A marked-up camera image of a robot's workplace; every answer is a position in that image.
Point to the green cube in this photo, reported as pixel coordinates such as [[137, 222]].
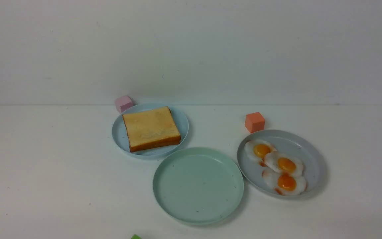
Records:
[[135, 237]]

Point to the toast bread slice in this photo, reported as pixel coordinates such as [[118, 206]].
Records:
[[151, 129]]

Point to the fried egg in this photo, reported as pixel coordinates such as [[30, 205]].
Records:
[[284, 184], [256, 150], [284, 164]]

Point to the orange cube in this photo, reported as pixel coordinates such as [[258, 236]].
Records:
[[254, 122]]

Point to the pink cube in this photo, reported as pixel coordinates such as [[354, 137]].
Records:
[[123, 103]]

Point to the grey plate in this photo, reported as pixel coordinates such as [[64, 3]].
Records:
[[285, 142]]

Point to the light green plate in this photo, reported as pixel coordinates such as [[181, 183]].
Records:
[[198, 186]]

